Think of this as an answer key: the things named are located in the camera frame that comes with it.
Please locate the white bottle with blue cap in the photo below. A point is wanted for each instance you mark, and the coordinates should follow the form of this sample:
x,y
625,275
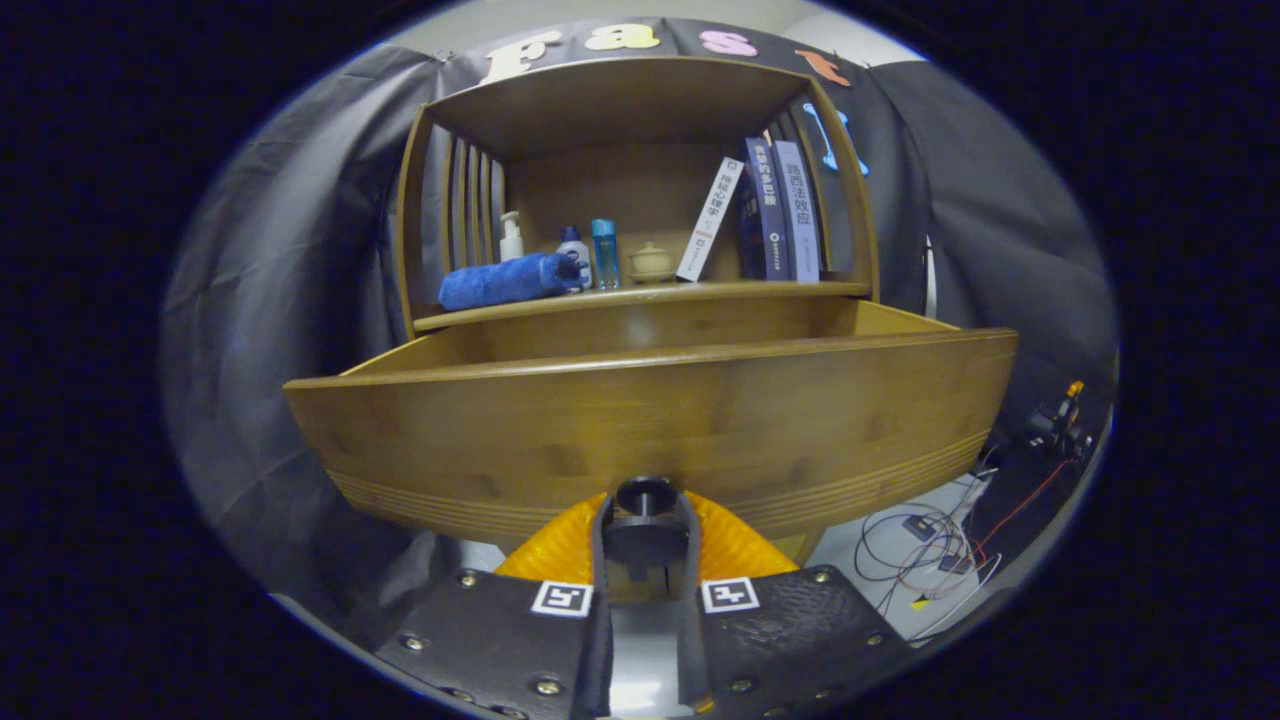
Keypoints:
x,y
577,250

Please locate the wooden countertop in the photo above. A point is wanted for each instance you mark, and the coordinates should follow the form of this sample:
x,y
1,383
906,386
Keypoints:
x,y
720,290

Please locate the blue folded towel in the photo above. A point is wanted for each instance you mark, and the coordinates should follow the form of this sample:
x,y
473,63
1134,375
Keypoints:
x,y
495,283

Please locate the clear blue bottle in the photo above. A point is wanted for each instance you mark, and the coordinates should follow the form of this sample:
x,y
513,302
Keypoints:
x,y
605,255

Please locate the wooden cabinet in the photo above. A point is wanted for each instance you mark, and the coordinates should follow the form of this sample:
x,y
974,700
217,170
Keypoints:
x,y
620,190

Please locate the grey lavender book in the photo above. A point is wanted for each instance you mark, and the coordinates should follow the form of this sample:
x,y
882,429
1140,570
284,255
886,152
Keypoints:
x,y
798,215

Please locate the dark blue book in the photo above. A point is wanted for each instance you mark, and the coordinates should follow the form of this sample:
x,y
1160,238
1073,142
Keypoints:
x,y
768,210

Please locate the white book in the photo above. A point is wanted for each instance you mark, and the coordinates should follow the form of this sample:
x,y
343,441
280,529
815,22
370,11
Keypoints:
x,y
710,220

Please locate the beige lidded teacup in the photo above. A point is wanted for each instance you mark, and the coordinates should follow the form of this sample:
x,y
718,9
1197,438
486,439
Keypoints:
x,y
652,263

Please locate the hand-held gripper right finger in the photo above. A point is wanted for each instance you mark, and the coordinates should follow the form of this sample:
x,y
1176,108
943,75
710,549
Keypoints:
x,y
688,620

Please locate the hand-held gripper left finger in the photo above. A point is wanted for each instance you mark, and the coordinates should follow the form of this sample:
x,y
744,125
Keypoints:
x,y
602,620

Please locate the black drawer knob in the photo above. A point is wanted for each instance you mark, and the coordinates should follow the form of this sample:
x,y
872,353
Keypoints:
x,y
645,520

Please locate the small black adapter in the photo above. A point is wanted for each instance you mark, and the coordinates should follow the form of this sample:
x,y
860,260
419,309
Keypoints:
x,y
918,527

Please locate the white pump bottle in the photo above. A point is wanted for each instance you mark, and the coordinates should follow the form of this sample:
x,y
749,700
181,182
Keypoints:
x,y
511,245

